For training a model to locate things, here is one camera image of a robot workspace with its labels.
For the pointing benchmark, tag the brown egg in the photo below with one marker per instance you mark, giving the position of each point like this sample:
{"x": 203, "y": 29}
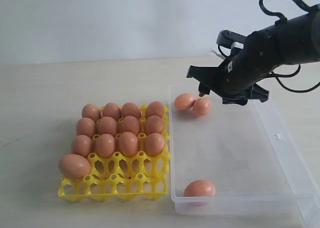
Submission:
{"x": 108, "y": 125}
{"x": 184, "y": 101}
{"x": 154, "y": 124}
{"x": 86, "y": 126}
{"x": 92, "y": 112}
{"x": 82, "y": 145}
{"x": 112, "y": 110}
{"x": 155, "y": 108}
{"x": 74, "y": 166}
{"x": 131, "y": 109}
{"x": 128, "y": 144}
{"x": 130, "y": 124}
{"x": 105, "y": 145}
{"x": 202, "y": 106}
{"x": 154, "y": 144}
{"x": 200, "y": 188}

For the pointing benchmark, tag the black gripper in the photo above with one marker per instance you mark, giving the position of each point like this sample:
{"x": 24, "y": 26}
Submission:
{"x": 236, "y": 82}

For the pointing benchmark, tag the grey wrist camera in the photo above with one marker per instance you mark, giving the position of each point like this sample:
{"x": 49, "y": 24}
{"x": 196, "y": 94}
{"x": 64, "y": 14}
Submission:
{"x": 226, "y": 38}

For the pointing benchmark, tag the yellow plastic egg tray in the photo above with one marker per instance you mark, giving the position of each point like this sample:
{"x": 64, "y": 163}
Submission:
{"x": 121, "y": 176}

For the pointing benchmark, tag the clear plastic bin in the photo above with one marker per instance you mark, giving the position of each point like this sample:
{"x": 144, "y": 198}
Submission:
{"x": 247, "y": 153}

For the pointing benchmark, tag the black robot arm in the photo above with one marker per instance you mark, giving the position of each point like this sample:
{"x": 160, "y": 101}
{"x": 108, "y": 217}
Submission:
{"x": 297, "y": 40}

